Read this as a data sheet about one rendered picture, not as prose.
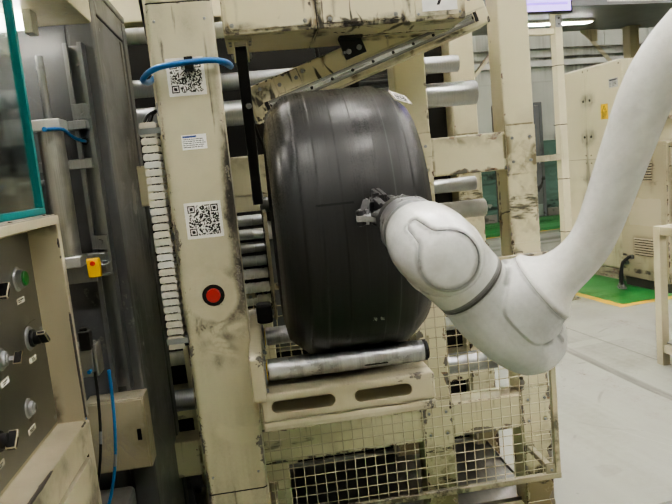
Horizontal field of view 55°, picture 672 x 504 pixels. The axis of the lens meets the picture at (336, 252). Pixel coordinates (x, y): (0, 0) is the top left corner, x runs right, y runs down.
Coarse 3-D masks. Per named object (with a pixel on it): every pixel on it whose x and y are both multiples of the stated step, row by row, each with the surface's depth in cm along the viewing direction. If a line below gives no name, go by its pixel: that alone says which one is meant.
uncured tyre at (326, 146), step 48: (288, 96) 133; (336, 96) 130; (384, 96) 130; (288, 144) 120; (336, 144) 119; (384, 144) 120; (288, 192) 118; (336, 192) 116; (288, 240) 118; (336, 240) 116; (288, 288) 122; (336, 288) 119; (384, 288) 121; (336, 336) 128; (384, 336) 131
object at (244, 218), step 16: (240, 224) 175; (256, 224) 176; (240, 240) 175; (256, 240) 188; (256, 256) 176; (256, 272) 177; (272, 272) 176; (256, 288) 176; (272, 288) 176; (272, 304) 191
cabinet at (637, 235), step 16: (656, 160) 524; (656, 176) 527; (640, 192) 546; (656, 192) 529; (640, 208) 549; (656, 208) 531; (640, 224) 551; (656, 224) 534; (624, 240) 573; (640, 240) 554; (624, 256) 576; (640, 256) 556; (624, 272) 578; (640, 272) 559
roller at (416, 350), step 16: (336, 352) 134; (352, 352) 133; (368, 352) 134; (384, 352) 134; (400, 352) 134; (416, 352) 134; (272, 368) 131; (288, 368) 131; (304, 368) 132; (320, 368) 132; (336, 368) 133; (352, 368) 133
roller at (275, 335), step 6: (270, 330) 159; (276, 330) 159; (282, 330) 159; (264, 336) 158; (270, 336) 158; (276, 336) 159; (282, 336) 159; (288, 336) 159; (270, 342) 159; (276, 342) 159; (282, 342) 160; (288, 342) 160
